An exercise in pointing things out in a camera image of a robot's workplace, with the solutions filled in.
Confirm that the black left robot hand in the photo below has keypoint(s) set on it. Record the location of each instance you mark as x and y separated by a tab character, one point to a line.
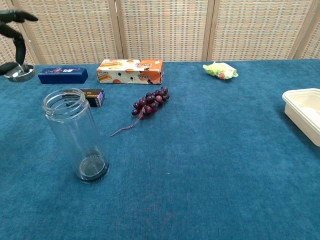
19	50

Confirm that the dark blue rectangular box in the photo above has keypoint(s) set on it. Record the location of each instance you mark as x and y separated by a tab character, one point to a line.
62	76

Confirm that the small black box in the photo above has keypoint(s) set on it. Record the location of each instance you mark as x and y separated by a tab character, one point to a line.
96	98

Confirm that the clear glass jar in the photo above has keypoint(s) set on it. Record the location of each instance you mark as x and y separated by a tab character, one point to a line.
75	140

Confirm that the orange and white carton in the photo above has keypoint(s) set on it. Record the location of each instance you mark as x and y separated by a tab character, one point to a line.
130	72

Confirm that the purple grape bunch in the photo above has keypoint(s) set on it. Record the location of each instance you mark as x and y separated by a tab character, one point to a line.
150	101

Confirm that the woven folding screen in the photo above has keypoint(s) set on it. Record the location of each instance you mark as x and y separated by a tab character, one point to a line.
160	30

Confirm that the green plastic snack packet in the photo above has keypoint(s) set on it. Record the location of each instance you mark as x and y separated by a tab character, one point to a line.
220	70

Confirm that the teal table cloth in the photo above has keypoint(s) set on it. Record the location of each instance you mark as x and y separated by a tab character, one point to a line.
190	162

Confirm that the cream plastic container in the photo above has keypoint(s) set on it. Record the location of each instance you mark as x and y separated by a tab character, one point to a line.
303	110

